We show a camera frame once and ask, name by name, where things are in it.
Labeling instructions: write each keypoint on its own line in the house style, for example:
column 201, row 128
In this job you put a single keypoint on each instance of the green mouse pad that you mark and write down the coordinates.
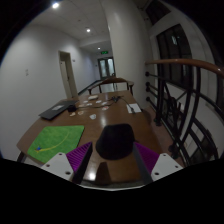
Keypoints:
column 55, row 141

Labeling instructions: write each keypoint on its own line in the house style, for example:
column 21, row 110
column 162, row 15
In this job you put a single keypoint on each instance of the wood-topped black metal railing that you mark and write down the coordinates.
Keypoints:
column 186, row 110

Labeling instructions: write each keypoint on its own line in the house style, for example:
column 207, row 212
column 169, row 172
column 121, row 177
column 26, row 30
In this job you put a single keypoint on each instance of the wooden chair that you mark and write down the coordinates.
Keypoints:
column 111, row 81

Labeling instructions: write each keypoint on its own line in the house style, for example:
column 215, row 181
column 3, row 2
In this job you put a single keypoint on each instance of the small beige packet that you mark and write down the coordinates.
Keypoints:
column 72, row 114
column 80, row 112

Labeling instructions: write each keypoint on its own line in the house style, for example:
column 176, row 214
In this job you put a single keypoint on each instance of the small white flat box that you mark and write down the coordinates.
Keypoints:
column 92, row 97

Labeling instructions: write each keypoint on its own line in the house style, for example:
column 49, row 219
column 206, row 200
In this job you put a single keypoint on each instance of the green exit sign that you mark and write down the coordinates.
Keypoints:
column 104, row 52

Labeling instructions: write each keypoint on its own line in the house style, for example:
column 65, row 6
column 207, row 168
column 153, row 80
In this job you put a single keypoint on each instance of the small black adapter block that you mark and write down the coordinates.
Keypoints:
column 71, row 108

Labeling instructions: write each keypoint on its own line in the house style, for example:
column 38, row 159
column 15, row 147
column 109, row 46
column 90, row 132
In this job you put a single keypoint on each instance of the dark closed laptop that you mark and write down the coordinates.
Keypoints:
column 57, row 109

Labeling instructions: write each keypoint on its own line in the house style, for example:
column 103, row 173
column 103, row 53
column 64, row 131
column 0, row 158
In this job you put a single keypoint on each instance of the ceiling lights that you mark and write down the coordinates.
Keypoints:
column 55, row 5

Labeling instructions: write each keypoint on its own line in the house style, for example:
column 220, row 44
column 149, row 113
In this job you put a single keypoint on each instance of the small white packet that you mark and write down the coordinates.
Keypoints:
column 105, row 108
column 92, row 116

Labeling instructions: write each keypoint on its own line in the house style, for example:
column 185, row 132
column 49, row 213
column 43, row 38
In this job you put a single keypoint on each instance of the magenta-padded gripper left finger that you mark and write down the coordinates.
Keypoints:
column 60, row 165

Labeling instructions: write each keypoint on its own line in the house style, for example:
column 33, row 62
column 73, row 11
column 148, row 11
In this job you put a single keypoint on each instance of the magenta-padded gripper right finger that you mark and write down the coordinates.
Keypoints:
column 164, row 166

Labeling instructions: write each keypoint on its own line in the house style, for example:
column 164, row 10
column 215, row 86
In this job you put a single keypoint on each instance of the dark framed window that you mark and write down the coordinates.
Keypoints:
column 173, row 55

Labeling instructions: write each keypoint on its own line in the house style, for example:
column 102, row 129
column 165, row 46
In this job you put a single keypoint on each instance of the black computer mouse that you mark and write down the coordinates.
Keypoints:
column 115, row 141

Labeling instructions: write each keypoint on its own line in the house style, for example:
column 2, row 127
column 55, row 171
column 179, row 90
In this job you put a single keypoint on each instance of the pale side door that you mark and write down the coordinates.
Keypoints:
column 67, row 75

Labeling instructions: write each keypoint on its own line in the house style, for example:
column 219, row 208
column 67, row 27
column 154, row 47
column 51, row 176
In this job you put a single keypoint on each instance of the glass double door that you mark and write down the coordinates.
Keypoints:
column 106, row 67

